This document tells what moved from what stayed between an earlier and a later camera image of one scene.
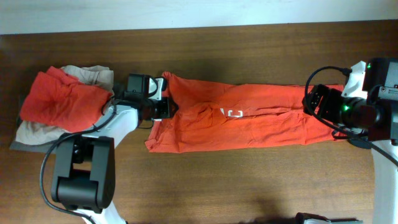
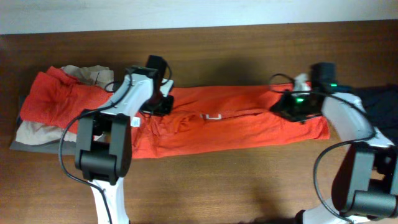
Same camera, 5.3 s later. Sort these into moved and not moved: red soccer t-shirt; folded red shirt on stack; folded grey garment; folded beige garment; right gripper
Moved: red soccer t-shirt; right gripper
Not moved: folded grey garment; folded red shirt on stack; folded beige garment
